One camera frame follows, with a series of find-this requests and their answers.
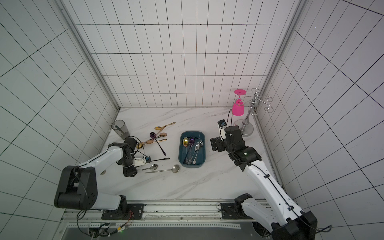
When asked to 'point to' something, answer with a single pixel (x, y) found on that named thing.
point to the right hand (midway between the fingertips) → (215, 135)
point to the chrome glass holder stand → (257, 102)
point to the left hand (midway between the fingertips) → (128, 171)
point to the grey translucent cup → (119, 127)
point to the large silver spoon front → (175, 169)
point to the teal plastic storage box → (200, 158)
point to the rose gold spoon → (151, 141)
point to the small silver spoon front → (153, 167)
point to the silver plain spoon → (196, 147)
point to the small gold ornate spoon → (159, 128)
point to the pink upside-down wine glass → (238, 106)
